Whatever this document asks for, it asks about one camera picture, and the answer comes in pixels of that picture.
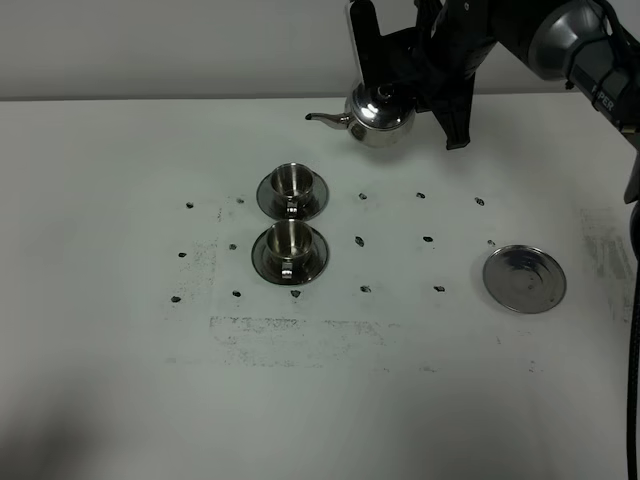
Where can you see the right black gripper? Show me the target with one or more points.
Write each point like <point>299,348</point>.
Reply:
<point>429,66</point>

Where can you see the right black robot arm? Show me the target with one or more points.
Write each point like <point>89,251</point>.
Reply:
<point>581,43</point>

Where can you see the far stainless steel saucer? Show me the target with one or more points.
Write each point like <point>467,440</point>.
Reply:
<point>267,202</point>

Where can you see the far stainless steel teacup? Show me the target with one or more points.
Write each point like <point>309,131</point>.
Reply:
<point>293,186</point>

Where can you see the stainless steel teacup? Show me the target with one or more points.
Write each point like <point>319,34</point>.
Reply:
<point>289,245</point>
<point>293,186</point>

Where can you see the near stainless steel saucer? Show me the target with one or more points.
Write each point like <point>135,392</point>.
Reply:
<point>269,269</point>

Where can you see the near stainless steel teacup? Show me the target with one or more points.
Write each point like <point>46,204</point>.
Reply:
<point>289,245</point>

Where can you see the teapot stainless steel saucer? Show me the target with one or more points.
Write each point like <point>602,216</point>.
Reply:
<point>524,279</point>

